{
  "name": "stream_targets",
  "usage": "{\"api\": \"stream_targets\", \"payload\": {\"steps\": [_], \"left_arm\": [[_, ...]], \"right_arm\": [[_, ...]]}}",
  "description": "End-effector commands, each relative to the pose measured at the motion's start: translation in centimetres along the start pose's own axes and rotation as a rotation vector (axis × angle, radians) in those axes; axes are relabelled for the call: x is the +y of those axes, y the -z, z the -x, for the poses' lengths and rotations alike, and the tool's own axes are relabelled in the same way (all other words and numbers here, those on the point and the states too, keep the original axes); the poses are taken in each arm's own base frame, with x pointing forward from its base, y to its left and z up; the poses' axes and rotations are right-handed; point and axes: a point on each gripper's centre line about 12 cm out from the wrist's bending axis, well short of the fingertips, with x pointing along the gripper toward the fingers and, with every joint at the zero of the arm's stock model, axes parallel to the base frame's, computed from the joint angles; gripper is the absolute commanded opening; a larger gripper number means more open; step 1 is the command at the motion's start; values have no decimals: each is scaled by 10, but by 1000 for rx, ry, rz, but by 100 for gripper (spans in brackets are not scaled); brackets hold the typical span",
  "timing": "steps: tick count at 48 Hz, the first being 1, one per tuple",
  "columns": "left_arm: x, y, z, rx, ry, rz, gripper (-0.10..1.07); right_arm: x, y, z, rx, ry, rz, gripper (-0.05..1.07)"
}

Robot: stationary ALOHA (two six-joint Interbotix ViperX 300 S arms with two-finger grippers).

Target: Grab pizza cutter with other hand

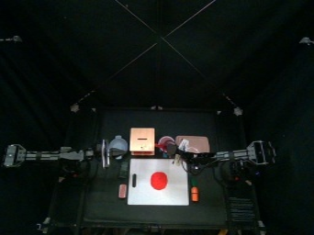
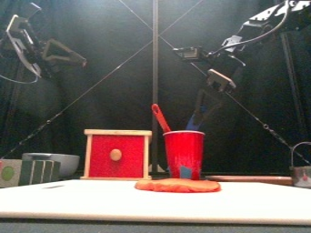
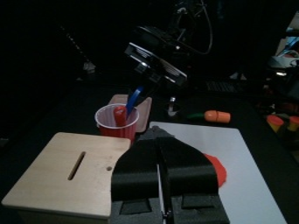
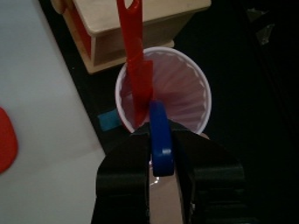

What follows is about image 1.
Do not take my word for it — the white pizza cutter beige handle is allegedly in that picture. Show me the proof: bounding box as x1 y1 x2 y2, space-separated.
173 139 192 166

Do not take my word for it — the grey blue toy jug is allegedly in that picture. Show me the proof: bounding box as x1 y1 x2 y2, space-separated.
109 135 129 160

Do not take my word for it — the red toy cup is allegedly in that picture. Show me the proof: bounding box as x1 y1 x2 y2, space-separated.
156 136 177 153

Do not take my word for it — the pink plate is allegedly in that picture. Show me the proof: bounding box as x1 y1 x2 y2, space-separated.
174 135 212 154

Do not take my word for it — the wooden toy box with slot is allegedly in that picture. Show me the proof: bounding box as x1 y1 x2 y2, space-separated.
129 127 158 156

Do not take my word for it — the red round toy slice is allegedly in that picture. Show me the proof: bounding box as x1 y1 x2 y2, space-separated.
150 171 170 191

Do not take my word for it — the pink toy block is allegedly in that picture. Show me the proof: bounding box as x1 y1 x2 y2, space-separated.
118 184 129 199

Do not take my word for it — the orange toy carrot green top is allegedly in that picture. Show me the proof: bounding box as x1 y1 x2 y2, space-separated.
190 178 201 203

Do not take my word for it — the white cutting board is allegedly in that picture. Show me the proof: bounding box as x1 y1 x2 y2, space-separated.
128 158 192 207

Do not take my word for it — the silver table corner clamp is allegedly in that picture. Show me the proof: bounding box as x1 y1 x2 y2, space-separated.
37 217 53 234

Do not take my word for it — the black cable loop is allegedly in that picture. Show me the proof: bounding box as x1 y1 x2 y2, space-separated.
186 161 206 176

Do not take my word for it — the thin diagonal brace wire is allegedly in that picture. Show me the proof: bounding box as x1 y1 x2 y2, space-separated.
113 0 238 108
75 0 217 105

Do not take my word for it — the silver frame clamp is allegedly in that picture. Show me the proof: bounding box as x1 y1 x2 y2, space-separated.
299 36 314 46
0 35 23 43

